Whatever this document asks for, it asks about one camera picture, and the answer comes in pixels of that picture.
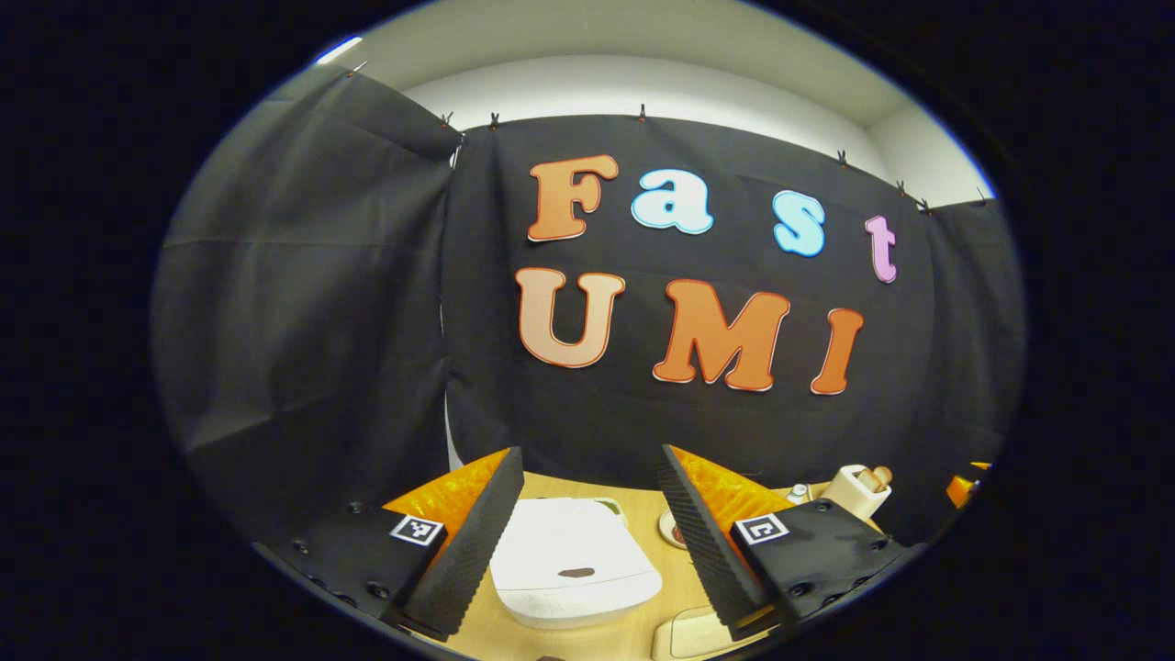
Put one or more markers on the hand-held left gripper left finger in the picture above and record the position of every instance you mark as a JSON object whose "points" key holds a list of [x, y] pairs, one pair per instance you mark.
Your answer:
{"points": [[468, 560]]}

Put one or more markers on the white round plate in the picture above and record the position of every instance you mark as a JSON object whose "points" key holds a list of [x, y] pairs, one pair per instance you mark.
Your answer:
{"points": [[666, 528]]}

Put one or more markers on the black backdrop cloth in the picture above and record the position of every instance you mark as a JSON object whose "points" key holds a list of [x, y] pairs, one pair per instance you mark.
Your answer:
{"points": [[321, 321]]}

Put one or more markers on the white dish with green filling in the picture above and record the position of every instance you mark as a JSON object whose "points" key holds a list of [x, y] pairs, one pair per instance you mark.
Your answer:
{"points": [[617, 508]]}

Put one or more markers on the cream square tray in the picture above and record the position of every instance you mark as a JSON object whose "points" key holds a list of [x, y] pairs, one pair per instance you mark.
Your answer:
{"points": [[693, 633]]}

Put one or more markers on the ceiling light panel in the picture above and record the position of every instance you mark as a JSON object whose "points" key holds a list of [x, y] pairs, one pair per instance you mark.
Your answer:
{"points": [[338, 49]]}

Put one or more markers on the white toaster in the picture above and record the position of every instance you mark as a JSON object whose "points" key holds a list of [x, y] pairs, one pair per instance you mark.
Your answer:
{"points": [[849, 498]]}

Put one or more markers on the row of backdrop clips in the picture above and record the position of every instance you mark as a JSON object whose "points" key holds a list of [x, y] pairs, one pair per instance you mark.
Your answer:
{"points": [[643, 112]]}

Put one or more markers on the bread slice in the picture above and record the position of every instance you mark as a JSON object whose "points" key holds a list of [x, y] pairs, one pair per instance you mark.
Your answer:
{"points": [[883, 475], [868, 477]]}

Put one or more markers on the white rice cooker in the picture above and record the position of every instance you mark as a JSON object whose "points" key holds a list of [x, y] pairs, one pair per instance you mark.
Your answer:
{"points": [[569, 542]]}

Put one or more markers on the white drink bottle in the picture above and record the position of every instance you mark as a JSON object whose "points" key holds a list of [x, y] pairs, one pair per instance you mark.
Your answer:
{"points": [[799, 495]]}

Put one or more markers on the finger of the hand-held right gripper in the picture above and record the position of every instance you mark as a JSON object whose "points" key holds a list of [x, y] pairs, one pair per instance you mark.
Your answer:
{"points": [[962, 485]]}

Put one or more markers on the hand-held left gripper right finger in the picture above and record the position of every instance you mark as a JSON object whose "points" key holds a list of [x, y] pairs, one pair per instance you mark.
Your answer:
{"points": [[707, 551]]}

